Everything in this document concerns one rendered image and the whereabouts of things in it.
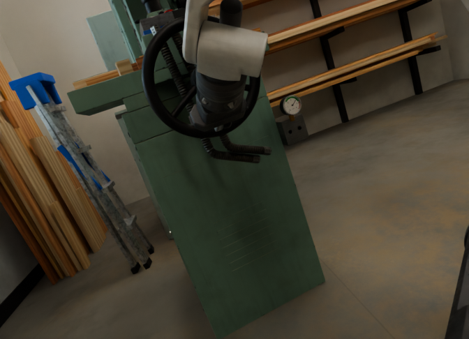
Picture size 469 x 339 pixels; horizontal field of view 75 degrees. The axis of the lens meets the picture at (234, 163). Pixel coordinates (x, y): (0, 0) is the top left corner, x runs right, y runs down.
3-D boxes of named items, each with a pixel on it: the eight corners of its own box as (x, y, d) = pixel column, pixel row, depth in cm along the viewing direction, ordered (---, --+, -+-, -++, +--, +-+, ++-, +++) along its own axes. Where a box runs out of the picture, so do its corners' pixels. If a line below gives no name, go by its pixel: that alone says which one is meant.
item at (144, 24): (144, 35, 77) (136, 13, 76) (144, 46, 87) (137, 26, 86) (192, 21, 80) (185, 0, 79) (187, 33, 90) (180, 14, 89)
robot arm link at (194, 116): (200, 144, 62) (199, 114, 51) (183, 106, 65) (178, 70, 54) (255, 123, 65) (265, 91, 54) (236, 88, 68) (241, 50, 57)
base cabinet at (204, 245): (216, 342, 102) (131, 146, 87) (190, 266, 157) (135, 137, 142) (327, 281, 112) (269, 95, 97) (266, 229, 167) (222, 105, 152)
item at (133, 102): (128, 112, 86) (122, 98, 85) (130, 114, 106) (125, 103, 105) (253, 69, 95) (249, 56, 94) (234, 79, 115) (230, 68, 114)
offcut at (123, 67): (121, 76, 85) (115, 62, 85) (120, 78, 88) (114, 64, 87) (134, 72, 87) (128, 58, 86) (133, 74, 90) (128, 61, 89)
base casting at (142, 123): (132, 145, 87) (118, 114, 85) (136, 137, 142) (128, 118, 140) (269, 95, 98) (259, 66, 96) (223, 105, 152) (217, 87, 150)
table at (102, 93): (66, 113, 73) (55, 88, 72) (88, 116, 102) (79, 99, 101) (284, 42, 87) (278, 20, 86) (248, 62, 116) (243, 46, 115)
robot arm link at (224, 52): (251, 108, 53) (262, 65, 42) (190, 95, 53) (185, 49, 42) (261, 56, 57) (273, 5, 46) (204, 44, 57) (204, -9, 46)
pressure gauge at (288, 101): (288, 124, 94) (280, 98, 92) (283, 124, 97) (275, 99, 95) (306, 117, 95) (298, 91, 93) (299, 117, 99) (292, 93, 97)
